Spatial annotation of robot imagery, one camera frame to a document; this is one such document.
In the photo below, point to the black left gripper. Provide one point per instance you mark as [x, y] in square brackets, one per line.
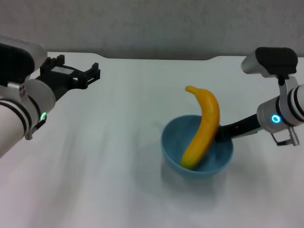
[61, 80]

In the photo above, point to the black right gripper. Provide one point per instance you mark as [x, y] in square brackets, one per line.
[244, 127]

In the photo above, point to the yellow banana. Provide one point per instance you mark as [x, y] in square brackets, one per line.
[206, 123]

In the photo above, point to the blue ceramic bowl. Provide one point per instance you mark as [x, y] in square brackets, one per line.
[173, 142]

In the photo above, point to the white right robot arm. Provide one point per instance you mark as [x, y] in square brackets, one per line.
[292, 104]

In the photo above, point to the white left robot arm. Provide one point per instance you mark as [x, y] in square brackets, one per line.
[14, 118]

